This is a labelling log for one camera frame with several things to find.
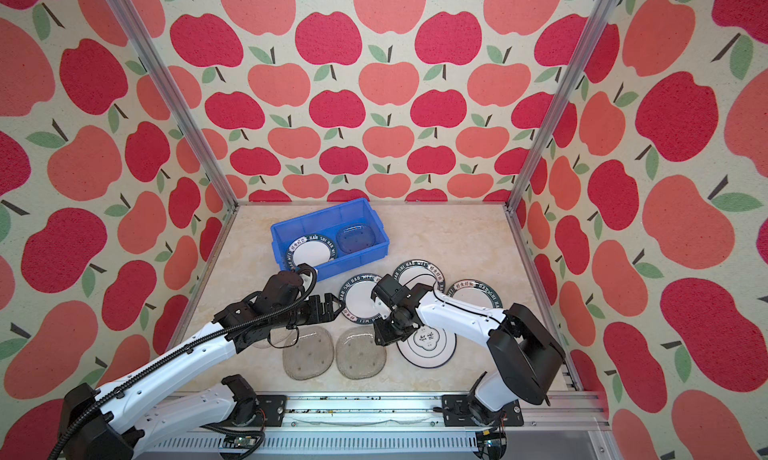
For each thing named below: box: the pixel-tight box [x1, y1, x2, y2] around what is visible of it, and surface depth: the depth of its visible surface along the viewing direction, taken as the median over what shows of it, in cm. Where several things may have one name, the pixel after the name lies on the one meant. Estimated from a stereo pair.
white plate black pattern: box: [396, 324, 457, 369], surface depth 86 cm
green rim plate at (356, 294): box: [338, 273, 382, 325], surface depth 99 cm
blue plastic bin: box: [270, 198, 390, 281], surface depth 110 cm
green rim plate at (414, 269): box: [393, 259, 445, 293], surface depth 103 cm
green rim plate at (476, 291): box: [446, 278, 503, 309], surface depth 98 cm
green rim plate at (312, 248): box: [286, 234, 337, 270], surface depth 108 cm
